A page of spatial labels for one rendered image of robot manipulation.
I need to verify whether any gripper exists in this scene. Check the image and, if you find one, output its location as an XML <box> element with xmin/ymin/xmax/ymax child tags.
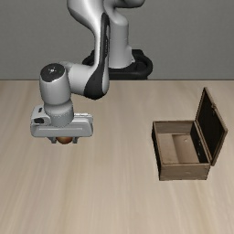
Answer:
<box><xmin>29</xmin><ymin>104</ymin><xmax>94</xmax><ymax>144</ymax></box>

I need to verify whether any brown wooden box lid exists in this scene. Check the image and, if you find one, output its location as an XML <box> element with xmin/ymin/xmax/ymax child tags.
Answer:
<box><xmin>194</xmin><ymin>87</ymin><xmax>229</xmax><ymax>167</ymax></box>

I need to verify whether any red apple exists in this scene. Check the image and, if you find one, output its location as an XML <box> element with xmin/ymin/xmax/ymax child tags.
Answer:
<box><xmin>56</xmin><ymin>136</ymin><xmax>74</xmax><ymax>145</ymax></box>

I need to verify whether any brown wooden box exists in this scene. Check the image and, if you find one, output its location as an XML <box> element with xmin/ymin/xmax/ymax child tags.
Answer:
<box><xmin>151</xmin><ymin>120</ymin><xmax>212</xmax><ymax>182</ymax></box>

